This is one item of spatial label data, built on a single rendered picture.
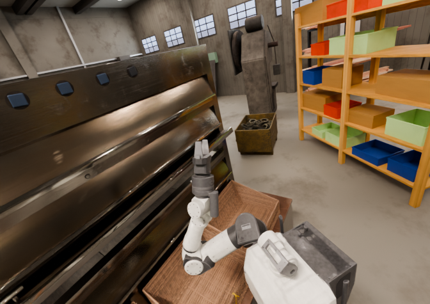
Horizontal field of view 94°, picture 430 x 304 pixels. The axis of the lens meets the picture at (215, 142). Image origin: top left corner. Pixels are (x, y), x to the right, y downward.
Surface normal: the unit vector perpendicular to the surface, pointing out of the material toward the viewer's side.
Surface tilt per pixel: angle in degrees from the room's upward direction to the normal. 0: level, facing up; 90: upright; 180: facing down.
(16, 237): 70
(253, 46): 64
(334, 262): 0
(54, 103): 90
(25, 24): 90
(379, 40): 90
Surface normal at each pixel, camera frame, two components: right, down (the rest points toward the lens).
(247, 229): -0.48, -0.48
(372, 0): 0.25, 0.36
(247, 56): -0.47, 0.03
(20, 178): 0.70, -0.23
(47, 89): 0.82, 0.07
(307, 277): -0.21, -0.88
